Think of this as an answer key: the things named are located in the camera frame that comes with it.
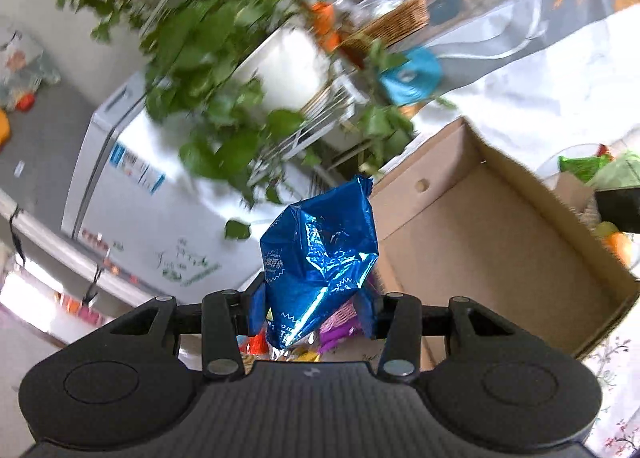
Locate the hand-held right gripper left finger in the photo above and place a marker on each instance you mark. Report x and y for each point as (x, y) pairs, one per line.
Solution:
(257, 308)

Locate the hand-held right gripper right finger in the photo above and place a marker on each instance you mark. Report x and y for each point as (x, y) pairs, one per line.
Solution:
(366, 313)

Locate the shiny blue foil snack packet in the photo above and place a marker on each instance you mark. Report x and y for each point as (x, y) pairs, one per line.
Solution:
(320, 258)

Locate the brown cardboard box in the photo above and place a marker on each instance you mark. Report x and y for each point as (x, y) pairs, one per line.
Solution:
(480, 238)

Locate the purple snack packet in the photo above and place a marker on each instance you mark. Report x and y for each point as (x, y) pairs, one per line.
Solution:
(340, 325)

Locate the orange snack packet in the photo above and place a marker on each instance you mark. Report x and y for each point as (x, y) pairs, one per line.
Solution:
(257, 344)

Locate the white chest freezer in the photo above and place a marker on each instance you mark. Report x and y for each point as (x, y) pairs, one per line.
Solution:
(165, 218)

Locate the green pothos plant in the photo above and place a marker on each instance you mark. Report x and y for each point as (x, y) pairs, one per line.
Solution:
(210, 62)

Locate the green packet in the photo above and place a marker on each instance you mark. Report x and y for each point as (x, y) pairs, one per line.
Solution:
(580, 167)

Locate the orange round object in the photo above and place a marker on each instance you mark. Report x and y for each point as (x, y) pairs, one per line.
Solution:
(617, 245)

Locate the black object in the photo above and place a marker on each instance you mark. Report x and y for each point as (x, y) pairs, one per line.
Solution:
(620, 210)

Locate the wicker basket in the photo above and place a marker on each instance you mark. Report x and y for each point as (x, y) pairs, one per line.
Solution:
(395, 22)

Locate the printed bag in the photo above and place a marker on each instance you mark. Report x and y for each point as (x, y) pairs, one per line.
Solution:
(25, 67)

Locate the grey printed tablecloth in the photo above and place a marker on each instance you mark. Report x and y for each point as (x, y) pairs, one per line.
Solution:
(515, 12)

